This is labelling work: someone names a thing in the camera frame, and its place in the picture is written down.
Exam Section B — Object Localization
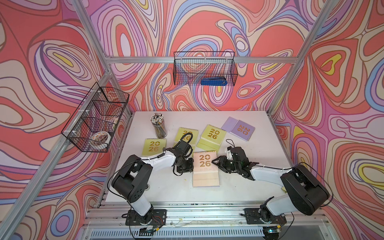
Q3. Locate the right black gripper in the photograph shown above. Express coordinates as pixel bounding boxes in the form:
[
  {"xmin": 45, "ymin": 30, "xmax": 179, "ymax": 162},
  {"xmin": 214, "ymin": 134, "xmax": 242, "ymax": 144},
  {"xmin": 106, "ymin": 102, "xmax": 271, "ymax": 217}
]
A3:
[{"xmin": 211, "ymin": 155, "xmax": 241, "ymax": 174}]

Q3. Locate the peach 2026 calendar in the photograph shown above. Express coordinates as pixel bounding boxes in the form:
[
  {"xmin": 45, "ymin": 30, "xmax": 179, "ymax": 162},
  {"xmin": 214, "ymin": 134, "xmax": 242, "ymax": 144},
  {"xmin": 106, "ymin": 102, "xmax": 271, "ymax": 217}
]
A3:
[{"xmin": 193, "ymin": 151, "xmax": 220, "ymax": 186}]

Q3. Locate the green 2026 calendar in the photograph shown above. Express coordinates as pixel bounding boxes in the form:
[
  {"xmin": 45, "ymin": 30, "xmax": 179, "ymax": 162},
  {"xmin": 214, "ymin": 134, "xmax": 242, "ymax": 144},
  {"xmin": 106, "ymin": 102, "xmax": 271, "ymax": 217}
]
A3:
[
  {"xmin": 197, "ymin": 125, "xmax": 227, "ymax": 152},
  {"xmin": 175, "ymin": 127, "xmax": 199, "ymax": 148},
  {"xmin": 142, "ymin": 139, "xmax": 167, "ymax": 157}
]

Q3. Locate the purple 2026 calendar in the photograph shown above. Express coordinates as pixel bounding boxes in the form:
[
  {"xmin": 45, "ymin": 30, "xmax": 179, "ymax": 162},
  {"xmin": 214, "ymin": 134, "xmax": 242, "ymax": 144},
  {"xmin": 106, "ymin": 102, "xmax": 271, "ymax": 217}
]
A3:
[
  {"xmin": 221, "ymin": 117, "xmax": 256, "ymax": 142},
  {"xmin": 193, "ymin": 185, "xmax": 220, "ymax": 189}
]

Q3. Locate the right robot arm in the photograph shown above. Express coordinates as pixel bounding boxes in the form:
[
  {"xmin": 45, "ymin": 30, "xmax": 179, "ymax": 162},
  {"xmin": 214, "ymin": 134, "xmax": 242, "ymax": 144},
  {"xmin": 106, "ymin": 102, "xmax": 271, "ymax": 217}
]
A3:
[{"xmin": 212, "ymin": 156, "xmax": 330, "ymax": 222}]

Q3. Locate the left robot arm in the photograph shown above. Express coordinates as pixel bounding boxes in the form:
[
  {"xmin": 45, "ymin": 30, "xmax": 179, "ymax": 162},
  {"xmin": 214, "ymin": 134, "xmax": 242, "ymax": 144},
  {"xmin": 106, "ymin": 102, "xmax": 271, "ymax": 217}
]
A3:
[{"xmin": 111, "ymin": 149, "xmax": 194, "ymax": 222}]

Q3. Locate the clear cup of coloured pencils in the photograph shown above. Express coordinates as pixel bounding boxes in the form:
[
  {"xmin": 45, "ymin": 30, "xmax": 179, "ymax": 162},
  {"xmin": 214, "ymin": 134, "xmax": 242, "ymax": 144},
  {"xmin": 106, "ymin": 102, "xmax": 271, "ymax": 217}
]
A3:
[{"xmin": 150, "ymin": 113, "xmax": 168, "ymax": 139}]

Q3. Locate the tape roll in basket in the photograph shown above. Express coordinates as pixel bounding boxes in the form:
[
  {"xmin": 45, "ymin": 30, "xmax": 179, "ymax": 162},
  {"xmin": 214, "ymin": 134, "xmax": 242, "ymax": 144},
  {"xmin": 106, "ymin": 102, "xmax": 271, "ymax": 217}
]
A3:
[{"xmin": 90, "ymin": 131, "xmax": 111, "ymax": 150}]

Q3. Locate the blue stapler in basket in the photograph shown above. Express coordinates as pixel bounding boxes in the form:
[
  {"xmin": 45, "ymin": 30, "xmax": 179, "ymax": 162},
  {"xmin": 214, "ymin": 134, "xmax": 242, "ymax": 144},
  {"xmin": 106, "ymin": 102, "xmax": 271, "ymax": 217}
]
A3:
[{"xmin": 200, "ymin": 77, "xmax": 228, "ymax": 86}]

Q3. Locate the right wrist camera with cable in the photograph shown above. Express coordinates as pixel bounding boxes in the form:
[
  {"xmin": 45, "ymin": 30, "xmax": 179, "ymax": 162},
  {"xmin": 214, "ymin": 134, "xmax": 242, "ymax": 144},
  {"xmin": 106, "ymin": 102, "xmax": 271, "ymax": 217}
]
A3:
[{"xmin": 226, "ymin": 139, "xmax": 249, "ymax": 165}]

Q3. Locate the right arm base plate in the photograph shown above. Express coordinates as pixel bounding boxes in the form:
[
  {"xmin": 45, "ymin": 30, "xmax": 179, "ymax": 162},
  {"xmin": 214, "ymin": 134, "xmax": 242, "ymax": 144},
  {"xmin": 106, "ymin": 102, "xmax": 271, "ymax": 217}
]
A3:
[{"xmin": 240, "ymin": 208, "xmax": 287, "ymax": 226}]

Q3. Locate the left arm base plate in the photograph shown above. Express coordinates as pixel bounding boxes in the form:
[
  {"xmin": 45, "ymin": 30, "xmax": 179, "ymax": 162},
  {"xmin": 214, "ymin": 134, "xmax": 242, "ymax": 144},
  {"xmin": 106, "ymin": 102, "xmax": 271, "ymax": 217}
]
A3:
[{"xmin": 122, "ymin": 209, "xmax": 167, "ymax": 227}]

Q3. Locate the black wire basket back wall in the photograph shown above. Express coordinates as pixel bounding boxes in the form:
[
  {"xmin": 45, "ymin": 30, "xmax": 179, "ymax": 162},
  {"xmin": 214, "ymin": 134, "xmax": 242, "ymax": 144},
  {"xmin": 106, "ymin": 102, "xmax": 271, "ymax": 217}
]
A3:
[{"xmin": 173, "ymin": 50, "xmax": 238, "ymax": 86}]

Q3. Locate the black wire basket wall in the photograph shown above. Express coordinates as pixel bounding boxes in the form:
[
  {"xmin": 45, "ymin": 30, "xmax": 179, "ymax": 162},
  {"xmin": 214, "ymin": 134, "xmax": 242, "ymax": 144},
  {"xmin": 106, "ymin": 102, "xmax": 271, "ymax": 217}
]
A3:
[
  {"xmin": 61, "ymin": 83, "xmax": 130, "ymax": 153},
  {"xmin": 173, "ymin": 50, "xmax": 238, "ymax": 86}
]

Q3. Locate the black wire basket left wall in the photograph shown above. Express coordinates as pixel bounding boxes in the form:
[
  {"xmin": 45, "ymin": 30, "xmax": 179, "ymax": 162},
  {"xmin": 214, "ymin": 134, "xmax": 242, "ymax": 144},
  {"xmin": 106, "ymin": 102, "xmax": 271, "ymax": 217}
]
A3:
[{"xmin": 61, "ymin": 83, "xmax": 130, "ymax": 153}]

